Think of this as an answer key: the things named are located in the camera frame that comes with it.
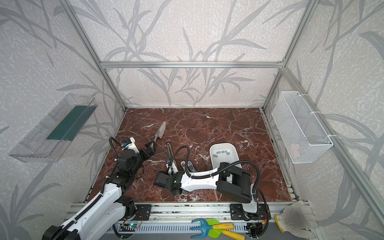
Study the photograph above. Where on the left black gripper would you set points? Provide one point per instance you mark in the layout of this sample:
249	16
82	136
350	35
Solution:
147	150

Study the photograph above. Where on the blue staple box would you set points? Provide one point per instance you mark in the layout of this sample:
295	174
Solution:
191	167

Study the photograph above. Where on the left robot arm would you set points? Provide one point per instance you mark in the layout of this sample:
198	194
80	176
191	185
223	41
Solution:
110	205

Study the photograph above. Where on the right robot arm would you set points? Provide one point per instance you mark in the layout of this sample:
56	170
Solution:
234	178

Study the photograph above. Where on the metal garden trowel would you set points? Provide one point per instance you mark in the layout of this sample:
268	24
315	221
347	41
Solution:
159	134

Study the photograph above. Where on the white plastic tray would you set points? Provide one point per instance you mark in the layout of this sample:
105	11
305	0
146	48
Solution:
223	153

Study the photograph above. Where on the teal toy garden rake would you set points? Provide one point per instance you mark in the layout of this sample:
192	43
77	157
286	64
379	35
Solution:
210	227

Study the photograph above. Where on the green toy garden shovel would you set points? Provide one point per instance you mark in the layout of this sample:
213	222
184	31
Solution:
225	231

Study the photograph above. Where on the white work glove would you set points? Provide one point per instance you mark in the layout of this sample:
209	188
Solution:
297	219

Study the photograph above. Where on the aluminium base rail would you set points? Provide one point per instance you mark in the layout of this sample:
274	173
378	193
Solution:
177	217

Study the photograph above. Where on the clear acrylic wall shelf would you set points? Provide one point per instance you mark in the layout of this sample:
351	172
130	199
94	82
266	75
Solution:
48	141

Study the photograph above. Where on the white wire mesh basket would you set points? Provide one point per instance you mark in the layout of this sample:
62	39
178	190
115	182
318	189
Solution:
301	131

